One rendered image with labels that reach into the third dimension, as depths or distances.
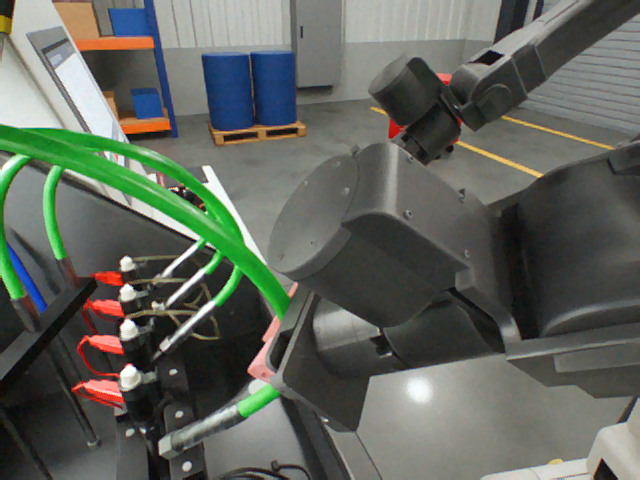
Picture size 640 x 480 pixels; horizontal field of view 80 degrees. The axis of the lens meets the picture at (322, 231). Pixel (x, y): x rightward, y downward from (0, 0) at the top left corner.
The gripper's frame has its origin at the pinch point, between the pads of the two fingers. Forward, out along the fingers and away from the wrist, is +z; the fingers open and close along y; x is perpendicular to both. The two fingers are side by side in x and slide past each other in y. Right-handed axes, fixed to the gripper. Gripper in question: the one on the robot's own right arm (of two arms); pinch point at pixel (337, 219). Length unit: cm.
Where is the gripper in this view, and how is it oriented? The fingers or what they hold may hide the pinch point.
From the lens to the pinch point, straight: 53.7
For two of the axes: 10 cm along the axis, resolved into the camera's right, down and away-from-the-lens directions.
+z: -7.1, 6.6, 2.4
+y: -6.8, -5.6, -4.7
